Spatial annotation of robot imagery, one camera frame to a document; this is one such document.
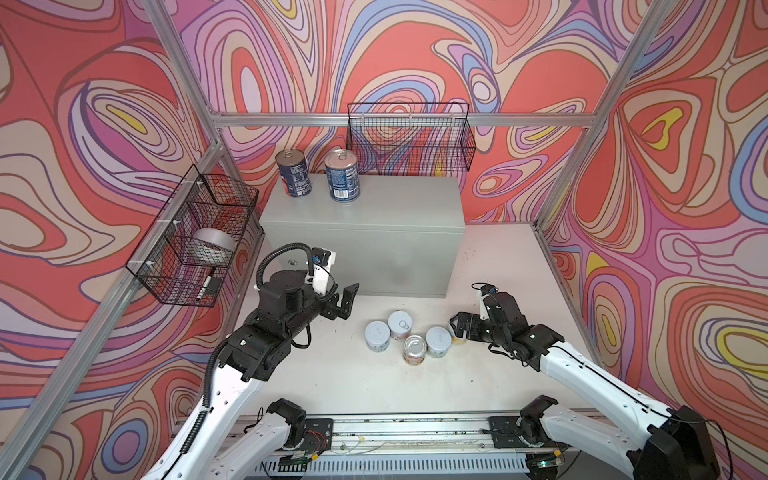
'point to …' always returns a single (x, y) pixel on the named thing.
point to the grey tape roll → (211, 247)
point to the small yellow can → (458, 341)
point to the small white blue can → (438, 341)
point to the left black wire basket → (159, 262)
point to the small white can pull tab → (400, 324)
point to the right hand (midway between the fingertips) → (466, 329)
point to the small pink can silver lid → (414, 350)
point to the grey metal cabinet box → (405, 236)
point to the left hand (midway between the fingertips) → (343, 278)
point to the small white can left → (377, 334)
